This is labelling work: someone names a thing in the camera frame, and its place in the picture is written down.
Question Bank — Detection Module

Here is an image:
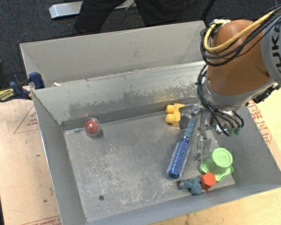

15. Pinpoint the red ball in clear dome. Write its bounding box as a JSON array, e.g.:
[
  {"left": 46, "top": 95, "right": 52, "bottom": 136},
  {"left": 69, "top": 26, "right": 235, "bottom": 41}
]
[{"left": 82, "top": 116, "right": 103, "bottom": 138}]

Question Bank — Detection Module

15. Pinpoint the blue hairbrush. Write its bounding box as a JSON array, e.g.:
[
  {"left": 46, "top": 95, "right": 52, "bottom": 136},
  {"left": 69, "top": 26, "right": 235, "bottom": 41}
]
[{"left": 158, "top": 117, "right": 208, "bottom": 181}]

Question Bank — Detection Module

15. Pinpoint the grey metal bin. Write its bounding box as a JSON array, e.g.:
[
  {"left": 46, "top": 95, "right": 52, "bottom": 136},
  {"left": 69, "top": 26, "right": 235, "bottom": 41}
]
[{"left": 19, "top": 2, "right": 281, "bottom": 225}]

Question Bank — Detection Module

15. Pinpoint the orange hexagonal block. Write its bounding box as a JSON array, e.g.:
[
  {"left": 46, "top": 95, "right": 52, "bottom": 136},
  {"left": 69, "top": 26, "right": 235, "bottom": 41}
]
[{"left": 199, "top": 171, "right": 218, "bottom": 192}]

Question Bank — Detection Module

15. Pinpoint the brown cardboard board, red print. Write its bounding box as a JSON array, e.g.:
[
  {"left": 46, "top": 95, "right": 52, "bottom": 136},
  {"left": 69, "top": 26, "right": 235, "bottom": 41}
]
[{"left": 0, "top": 42, "right": 281, "bottom": 225}]

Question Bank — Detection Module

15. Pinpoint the yellow toy block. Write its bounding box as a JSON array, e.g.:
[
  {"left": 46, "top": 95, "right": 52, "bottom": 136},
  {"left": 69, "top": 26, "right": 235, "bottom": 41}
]
[{"left": 162, "top": 101, "right": 190, "bottom": 130}]

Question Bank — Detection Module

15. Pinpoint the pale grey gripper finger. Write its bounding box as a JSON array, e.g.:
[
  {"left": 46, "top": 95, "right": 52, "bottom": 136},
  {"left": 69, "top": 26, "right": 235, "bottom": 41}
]
[
  {"left": 189, "top": 132, "right": 207, "bottom": 162},
  {"left": 199, "top": 134, "right": 215, "bottom": 161}
]

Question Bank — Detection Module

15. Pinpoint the green plastic cup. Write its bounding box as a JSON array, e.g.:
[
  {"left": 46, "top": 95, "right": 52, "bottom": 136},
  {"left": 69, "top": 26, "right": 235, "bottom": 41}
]
[{"left": 195, "top": 145, "right": 236, "bottom": 184}]

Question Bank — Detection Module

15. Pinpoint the blue-grey toy animal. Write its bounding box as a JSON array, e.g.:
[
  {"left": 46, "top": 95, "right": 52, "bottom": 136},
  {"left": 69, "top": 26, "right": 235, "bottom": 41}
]
[{"left": 175, "top": 176, "right": 204, "bottom": 199}]

